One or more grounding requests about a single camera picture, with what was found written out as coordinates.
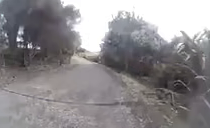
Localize dark trees and bushes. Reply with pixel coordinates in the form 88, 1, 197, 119
99, 9, 181, 78

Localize dirt and grass verge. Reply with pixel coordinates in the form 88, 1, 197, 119
116, 71, 194, 128
0, 61, 74, 91

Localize dark trees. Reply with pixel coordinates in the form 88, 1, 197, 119
0, 0, 83, 68

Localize long-leaved plant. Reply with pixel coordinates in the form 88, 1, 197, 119
159, 28, 210, 128

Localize grey gravel path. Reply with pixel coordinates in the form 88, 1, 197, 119
0, 54, 151, 128

